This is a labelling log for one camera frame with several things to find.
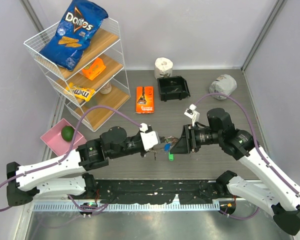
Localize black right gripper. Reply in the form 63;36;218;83
170;123;223;154

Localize blue tag key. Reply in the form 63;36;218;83
164;143;171;152

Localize keys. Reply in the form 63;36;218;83
164;80;182;93

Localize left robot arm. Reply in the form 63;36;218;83
6;126;151;207

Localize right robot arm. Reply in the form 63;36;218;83
170;108;300;236

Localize black plastic storage bin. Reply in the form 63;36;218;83
157;76;191;102

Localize orange razor box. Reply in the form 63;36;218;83
135;86;155;114

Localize grey wrapped paper bundle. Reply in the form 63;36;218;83
208;74;238;96

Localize white toilet paper roll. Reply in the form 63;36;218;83
154;57;174;79

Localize yellow M&M candy bag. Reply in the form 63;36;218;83
65;82;96;102

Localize green lime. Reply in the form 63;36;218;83
61;125;75;142

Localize orange snack box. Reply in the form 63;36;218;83
80;57;106;81

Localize pink plastic tray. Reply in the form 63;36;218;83
40;118;87;156

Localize blue Doritos chip bag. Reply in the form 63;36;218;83
39;0;109;71

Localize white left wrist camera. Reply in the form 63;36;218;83
139;123;160;152

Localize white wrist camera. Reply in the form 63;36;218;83
139;123;160;152
184;104;200;128

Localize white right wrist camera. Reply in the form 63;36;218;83
184;104;200;128

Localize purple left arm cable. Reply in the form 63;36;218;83
0;104;147;217

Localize white wire wooden shelf rack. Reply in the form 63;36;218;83
24;18;131;132

